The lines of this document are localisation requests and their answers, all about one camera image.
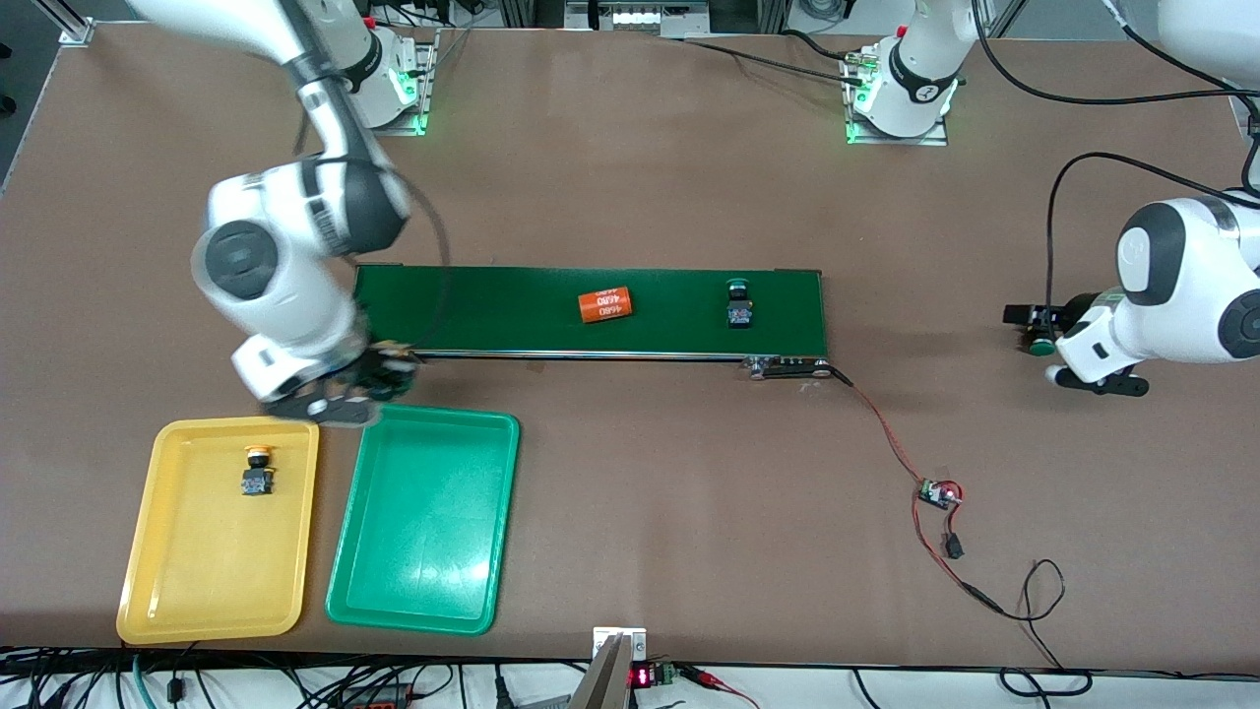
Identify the yellow push button red indicator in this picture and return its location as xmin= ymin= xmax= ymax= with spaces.
xmin=241 ymin=445 xmax=277 ymax=497

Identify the orange cylinder 4680 print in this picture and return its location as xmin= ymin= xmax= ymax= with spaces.
xmin=577 ymin=287 xmax=634 ymax=326

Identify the green plastic tray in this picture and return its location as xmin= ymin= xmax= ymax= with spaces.
xmin=325 ymin=404 xmax=521 ymax=636

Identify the green conveyor belt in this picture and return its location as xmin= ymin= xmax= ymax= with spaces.
xmin=349 ymin=264 xmax=831 ymax=380

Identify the yellow plastic tray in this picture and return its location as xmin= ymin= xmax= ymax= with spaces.
xmin=116 ymin=415 xmax=321 ymax=646

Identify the grey lit control box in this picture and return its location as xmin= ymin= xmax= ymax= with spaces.
xmin=564 ymin=0 xmax=712 ymax=38

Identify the red clip lead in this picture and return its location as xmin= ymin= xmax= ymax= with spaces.
xmin=677 ymin=666 xmax=761 ymax=709

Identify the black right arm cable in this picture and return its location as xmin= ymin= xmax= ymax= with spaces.
xmin=399 ymin=182 xmax=452 ymax=360

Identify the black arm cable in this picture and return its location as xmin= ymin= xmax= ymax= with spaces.
xmin=973 ymin=0 xmax=1260 ymax=331
xmin=399 ymin=182 xmax=452 ymax=360

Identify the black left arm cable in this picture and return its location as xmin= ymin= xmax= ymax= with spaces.
xmin=973 ymin=0 xmax=1260 ymax=331

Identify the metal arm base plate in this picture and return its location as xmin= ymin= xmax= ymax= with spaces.
xmin=374 ymin=30 xmax=439 ymax=137
xmin=845 ymin=54 xmax=949 ymax=147

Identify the thin black cable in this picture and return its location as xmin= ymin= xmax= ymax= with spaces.
xmin=999 ymin=559 xmax=1094 ymax=696

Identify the aluminium frame profile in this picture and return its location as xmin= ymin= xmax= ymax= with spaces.
xmin=34 ymin=0 xmax=96 ymax=47
xmin=984 ymin=0 xmax=1035 ymax=40

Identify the black table cable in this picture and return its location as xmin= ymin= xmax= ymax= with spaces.
xmin=679 ymin=37 xmax=872 ymax=85

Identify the metal mount bracket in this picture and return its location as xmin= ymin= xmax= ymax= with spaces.
xmin=566 ymin=627 xmax=649 ymax=709

